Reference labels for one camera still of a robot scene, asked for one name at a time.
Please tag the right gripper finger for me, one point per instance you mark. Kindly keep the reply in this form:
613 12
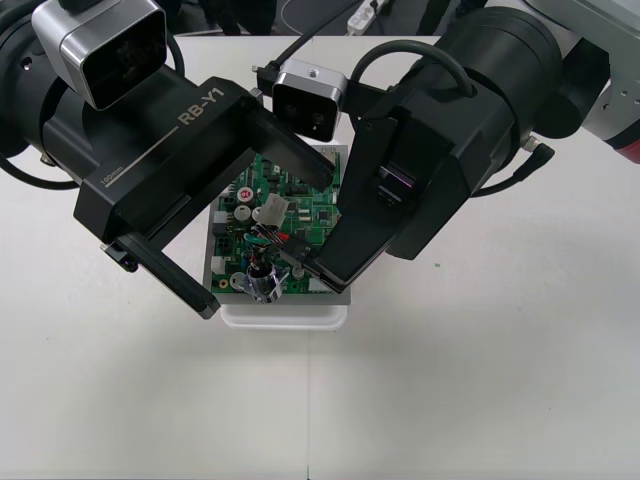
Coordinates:
327 272
360 235

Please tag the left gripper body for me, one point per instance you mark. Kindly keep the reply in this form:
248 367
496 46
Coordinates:
165 150

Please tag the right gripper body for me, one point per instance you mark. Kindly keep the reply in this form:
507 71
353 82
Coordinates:
435 200

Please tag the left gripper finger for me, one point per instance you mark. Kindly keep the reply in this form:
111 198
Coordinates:
295 152
170 280

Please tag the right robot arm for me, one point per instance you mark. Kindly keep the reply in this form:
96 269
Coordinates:
505 50

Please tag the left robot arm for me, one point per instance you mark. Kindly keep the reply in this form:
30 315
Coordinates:
20 100

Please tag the milky plastic box with lid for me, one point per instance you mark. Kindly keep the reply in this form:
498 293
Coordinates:
280 317

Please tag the white power strip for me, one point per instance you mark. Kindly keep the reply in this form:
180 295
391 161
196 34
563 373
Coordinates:
362 17

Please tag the green circuit board grey frame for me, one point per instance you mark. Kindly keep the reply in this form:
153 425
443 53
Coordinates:
312 212

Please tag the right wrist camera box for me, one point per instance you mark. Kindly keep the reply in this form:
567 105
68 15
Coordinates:
310 100

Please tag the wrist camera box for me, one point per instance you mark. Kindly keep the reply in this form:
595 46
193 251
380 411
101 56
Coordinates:
120 50
310 100

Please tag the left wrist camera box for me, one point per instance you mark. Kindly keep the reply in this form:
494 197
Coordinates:
120 50

